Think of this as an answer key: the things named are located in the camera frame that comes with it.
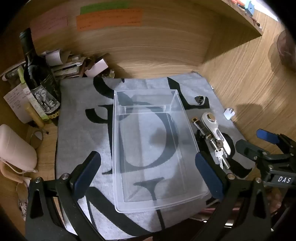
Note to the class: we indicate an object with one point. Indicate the eyeglasses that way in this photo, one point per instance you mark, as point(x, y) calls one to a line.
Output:
point(22, 193)

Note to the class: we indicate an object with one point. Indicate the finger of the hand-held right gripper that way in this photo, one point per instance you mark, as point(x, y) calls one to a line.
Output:
point(266, 135)
point(248, 148)

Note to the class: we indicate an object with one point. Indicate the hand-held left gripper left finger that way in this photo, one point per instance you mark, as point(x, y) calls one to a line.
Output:
point(86, 173)

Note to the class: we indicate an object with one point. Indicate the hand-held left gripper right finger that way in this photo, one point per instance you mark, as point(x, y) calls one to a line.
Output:
point(207, 176)

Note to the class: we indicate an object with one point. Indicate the tape roll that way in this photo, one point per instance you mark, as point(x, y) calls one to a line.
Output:
point(34, 139)

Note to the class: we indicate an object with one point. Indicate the pile of crumpled papers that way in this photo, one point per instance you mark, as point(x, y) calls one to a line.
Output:
point(67, 67)

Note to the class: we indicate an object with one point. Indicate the black and gold lighter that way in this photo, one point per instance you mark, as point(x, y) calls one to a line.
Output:
point(198, 126)

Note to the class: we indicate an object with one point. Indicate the grey mat with black pattern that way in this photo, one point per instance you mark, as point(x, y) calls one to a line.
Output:
point(81, 129)

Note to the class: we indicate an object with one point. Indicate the small white plastic piece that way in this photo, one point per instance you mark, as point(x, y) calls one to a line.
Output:
point(229, 114)

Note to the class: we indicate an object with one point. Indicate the pale pink bottle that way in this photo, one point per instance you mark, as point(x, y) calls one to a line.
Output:
point(16, 148)

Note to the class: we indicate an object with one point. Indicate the key bunch with black fob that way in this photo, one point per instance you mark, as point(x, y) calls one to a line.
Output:
point(219, 155)

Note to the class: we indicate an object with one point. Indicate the yellow tube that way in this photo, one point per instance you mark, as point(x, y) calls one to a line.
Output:
point(34, 115)

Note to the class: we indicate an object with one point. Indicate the white handheld massager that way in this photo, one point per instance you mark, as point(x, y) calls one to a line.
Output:
point(214, 129)

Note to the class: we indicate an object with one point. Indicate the blue and white box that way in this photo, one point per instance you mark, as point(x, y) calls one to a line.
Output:
point(250, 8)

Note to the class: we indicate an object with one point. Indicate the pink paper note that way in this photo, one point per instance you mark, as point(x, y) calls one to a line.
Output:
point(48, 23)

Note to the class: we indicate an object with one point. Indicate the green paper note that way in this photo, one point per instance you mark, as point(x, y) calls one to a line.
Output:
point(104, 7)

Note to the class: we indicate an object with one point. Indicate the clear plastic storage box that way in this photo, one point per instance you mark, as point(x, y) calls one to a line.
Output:
point(150, 148)

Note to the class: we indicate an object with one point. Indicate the small dark metal knob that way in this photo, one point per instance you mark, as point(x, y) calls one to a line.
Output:
point(199, 100)

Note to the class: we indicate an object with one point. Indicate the white folded card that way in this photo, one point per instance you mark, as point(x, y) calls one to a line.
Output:
point(96, 69)

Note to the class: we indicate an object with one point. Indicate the brown round jar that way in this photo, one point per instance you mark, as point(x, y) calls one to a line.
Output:
point(285, 48)

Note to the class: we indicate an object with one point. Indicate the white handwritten note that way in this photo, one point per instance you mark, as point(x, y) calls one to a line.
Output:
point(16, 102)

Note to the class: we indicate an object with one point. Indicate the orange paper note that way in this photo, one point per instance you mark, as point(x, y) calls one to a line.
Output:
point(108, 20)

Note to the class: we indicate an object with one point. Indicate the dark wine bottle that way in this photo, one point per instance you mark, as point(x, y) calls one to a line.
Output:
point(39, 81)

